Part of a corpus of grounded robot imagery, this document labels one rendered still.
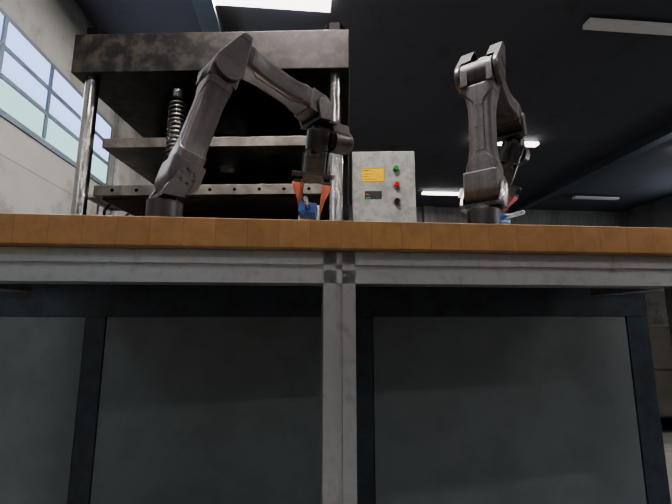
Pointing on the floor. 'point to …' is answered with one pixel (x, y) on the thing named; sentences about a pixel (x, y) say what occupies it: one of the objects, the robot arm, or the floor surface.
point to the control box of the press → (383, 186)
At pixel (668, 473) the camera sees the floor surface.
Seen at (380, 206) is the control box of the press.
